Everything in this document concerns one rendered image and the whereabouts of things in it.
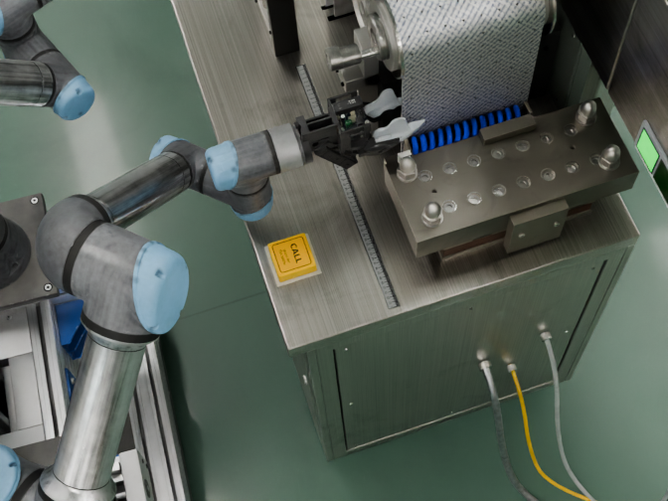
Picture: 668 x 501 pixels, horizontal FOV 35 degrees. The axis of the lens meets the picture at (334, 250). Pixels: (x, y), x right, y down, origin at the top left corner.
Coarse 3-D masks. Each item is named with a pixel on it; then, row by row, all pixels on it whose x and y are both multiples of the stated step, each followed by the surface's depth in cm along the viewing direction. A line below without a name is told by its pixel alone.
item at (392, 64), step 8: (376, 0) 165; (376, 8) 165; (384, 8) 163; (384, 16) 162; (384, 24) 163; (544, 24) 170; (392, 32) 162; (392, 40) 162; (392, 48) 163; (392, 56) 164; (392, 64) 166
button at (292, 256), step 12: (288, 240) 189; (300, 240) 189; (276, 252) 188; (288, 252) 188; (300, 252) 188; (276, 264) 187; (288, 264) 187; (300, 264) 187; (312, 264) 187; (288, 276) 187
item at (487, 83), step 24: (528, 48) 173; (432, 72) 170; (456, 72) 172; (480, 72) 174; (504, 72) 177; (528, 72) 179; (408, 96) 174; (432, 96) 176; (456, 96) 179; (480, 96) 181; (504, 96) 184; (408, 120) 180; (432, 120) 183; (456, 120) 186
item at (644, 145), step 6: (642, 132) 164; (642, 138) 165; (648, 138) 162; (642, 144) 165; (648, 144) 163; (642, 150) 166; (648, 150) 164; (654, 150) 162; (648, 156) 164; (654, 156) 162; (648, 162) 165; (654, 162) 163
